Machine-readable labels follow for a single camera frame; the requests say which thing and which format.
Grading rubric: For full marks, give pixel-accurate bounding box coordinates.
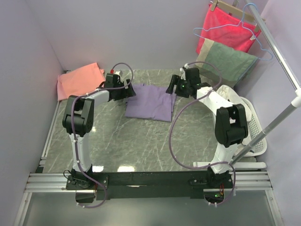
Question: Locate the silver clothes rack pole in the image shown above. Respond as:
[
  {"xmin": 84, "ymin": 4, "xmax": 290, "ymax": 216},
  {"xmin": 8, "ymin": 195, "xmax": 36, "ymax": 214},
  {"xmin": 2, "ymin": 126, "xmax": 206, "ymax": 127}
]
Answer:
[{"xmin": 238, "ymin": 0, "xmax": 301, "ymax": 169}]

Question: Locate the folded pink t shirt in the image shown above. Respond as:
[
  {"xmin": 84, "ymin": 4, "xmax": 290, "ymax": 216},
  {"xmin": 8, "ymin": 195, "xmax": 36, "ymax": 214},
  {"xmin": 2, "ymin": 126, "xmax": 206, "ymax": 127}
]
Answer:
[{"xmin": 57, "ymin": 63, "xmax": 105, "ymax": 101}]

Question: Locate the red towel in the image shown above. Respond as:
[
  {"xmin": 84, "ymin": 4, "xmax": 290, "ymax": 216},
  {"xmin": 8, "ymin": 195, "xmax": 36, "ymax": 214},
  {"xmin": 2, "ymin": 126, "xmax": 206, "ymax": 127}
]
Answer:
[{"xmin": 195, "ymin": 5, "xmax": 262, "ymax": 56}]

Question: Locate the green and beige towel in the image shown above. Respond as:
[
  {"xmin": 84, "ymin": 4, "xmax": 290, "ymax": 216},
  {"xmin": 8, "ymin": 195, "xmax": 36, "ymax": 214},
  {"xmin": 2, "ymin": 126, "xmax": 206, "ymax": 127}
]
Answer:
[{"xmin": 196, "ymin": 39, "xmax": 258, "ymax": 88}]

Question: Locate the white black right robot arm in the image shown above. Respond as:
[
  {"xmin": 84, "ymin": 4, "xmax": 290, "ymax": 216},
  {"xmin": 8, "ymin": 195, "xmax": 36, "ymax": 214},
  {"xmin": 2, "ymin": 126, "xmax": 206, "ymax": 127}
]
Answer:
[{"xmin": 166, "ymin": 68, "xmax": 248, "ymax": 188}]

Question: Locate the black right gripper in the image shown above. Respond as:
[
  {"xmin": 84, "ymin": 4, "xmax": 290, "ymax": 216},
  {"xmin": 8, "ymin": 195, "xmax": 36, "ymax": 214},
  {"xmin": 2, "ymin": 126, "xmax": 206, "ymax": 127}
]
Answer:
[{"xmin": 166, "ymin": 75, "xmax": 190, "ymax": 99}]

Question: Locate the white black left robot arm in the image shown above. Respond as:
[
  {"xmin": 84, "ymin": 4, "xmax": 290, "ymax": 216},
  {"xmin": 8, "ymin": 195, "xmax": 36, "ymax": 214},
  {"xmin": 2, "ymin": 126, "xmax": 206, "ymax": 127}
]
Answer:
[{"xmin": 62, "ymin": 70, "xmax": 136, "ymax": 189}]

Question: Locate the white t shirt with print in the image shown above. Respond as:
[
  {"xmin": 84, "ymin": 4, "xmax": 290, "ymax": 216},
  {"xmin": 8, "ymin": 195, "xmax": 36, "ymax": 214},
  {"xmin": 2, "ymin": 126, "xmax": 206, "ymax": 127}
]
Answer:
[{"xmin": 216, "ymin": 85, "xmax": 252, "ymax": 155}]

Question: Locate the blue wire hanger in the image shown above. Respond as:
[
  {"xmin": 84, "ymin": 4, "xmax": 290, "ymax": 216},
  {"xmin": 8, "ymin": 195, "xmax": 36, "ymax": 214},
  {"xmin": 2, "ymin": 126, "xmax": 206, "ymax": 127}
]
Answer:
[{"xmin": 192, "ymin": 3, "xmax": 275, "ymax": 62}]

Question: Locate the white laundry basket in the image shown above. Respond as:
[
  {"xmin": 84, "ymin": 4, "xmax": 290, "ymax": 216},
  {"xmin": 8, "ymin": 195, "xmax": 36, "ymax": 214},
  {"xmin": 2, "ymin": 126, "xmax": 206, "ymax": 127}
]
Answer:
[{"xmin": 241, "ymin": 97, "xmax": 268, "ymax": 157}]

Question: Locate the wooden clip hanger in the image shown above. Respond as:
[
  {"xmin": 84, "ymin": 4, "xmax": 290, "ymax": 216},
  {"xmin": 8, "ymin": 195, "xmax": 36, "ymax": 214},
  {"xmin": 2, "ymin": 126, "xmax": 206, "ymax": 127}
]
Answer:
[{"xmin": 209, "ymin": 0, "xmax": 257, "ymax": 25}]

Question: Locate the purple t shirt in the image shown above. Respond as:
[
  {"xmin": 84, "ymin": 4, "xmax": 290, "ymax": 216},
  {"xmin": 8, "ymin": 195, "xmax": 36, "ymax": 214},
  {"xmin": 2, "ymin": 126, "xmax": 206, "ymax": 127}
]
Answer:
[{"xmin": 125, "ymin": 84, "xmax": 176, "ymax": 122}]

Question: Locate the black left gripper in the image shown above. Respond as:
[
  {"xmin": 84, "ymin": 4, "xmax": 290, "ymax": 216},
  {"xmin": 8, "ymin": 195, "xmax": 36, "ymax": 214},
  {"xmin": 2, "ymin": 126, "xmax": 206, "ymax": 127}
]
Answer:
[{"xmin": 114, "ymin": 79, "xmax": 136, "ymax": 101}]

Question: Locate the black base beam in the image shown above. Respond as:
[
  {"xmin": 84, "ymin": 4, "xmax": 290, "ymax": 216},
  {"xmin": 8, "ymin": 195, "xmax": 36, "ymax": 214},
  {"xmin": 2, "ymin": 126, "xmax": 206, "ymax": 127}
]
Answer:
[{"xmin": 66, "ymin": 170, "xmax": 233, "ymax": 203}]

